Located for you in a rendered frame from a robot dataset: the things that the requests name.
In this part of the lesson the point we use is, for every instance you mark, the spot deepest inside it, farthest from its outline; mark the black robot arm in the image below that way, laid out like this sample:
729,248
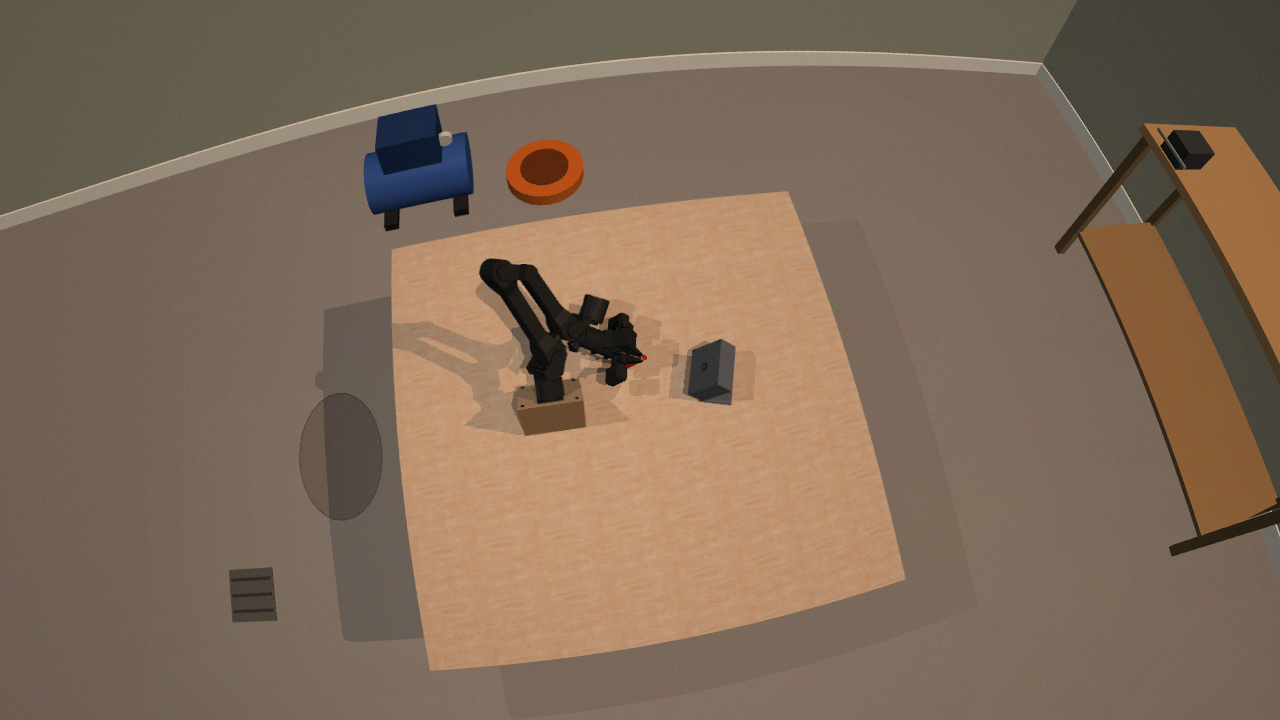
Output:
549,354

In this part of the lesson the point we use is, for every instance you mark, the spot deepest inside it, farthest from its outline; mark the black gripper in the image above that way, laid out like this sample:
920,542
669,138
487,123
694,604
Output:
617,373

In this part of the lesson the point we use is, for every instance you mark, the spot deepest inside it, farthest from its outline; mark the dark grey sloped panel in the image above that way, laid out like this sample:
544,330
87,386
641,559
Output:
712,372

